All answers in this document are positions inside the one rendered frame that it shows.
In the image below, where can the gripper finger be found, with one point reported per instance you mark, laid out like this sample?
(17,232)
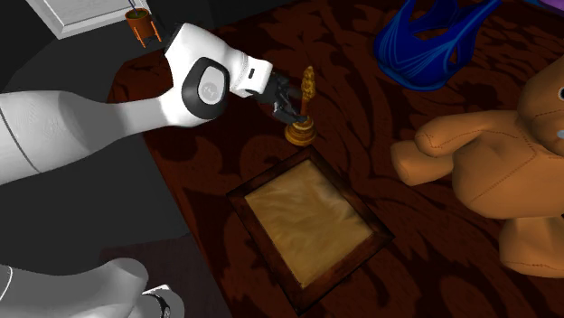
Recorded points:
(287,114)
(294,91)

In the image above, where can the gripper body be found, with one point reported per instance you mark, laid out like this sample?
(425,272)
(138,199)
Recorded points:
(274,90)

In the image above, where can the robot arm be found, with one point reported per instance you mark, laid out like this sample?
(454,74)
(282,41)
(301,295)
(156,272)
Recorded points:
(88,119)

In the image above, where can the golden figurine on round base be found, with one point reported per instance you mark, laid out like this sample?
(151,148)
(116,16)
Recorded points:
(301,131)

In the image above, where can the blue openwork basket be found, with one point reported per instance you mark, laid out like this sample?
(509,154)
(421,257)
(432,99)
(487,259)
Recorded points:
(418,61)

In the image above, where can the potted plant in orange stand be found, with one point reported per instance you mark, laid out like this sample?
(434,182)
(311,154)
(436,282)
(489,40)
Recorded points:
(140,22)

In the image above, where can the white framed panel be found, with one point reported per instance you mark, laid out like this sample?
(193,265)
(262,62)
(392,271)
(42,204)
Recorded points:
(83,15)

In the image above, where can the tan teddy bear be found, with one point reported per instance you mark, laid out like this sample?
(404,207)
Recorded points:
(498,176)

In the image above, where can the dark wooden picture frame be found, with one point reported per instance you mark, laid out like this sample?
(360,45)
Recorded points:
(308,220)

